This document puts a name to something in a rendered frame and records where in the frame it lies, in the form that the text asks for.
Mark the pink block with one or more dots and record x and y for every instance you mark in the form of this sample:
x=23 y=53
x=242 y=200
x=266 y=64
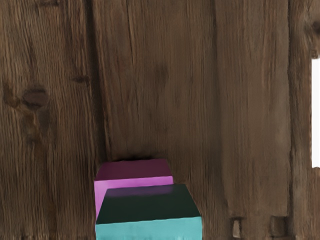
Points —
x=132 y=172

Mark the teal block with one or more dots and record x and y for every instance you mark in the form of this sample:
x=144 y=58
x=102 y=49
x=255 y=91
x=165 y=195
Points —
x=150 y=212

